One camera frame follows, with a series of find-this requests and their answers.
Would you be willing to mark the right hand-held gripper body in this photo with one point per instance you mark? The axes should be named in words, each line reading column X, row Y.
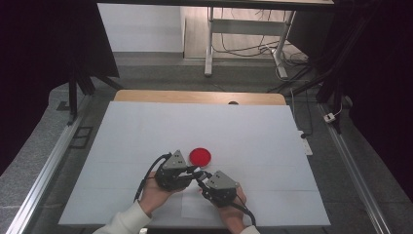
column 220, row 193

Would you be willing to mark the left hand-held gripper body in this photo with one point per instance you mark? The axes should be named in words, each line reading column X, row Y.
column 172, row 177

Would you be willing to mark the red round ink pad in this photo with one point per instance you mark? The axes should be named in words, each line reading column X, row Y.
column 200, row 157

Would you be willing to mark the person's right hand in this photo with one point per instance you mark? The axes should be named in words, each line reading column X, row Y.
column 233, row 216

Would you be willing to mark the person's left hand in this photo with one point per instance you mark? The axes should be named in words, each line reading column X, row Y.
column 154, row 196

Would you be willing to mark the white paper sheet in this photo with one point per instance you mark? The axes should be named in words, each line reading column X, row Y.
column 198, row 208

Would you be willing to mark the white table cover board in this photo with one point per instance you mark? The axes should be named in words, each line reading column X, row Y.
column 259, row 136

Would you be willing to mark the wooden table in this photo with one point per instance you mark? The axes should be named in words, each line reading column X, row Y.
column 195, row 97

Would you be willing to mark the black table grommet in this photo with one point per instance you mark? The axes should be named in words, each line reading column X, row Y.
column 233, row 103

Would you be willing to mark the black floor plate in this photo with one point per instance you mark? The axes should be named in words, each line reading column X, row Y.
column 82, row 137

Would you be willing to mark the black metal stand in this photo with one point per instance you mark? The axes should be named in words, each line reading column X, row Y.
column 337, row 81
column 73, row 97

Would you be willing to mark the small white adapter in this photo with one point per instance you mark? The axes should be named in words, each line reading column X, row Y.
column 329, row 117

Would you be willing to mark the black curtain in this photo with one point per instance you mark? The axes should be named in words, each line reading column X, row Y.
column 389, row 81
column 39, row 65

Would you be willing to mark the aluminium rail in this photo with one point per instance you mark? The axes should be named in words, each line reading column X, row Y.
column 48, row 169
column 354, row 175

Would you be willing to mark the white metal desk frame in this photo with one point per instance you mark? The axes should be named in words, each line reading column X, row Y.
column 246, row 26

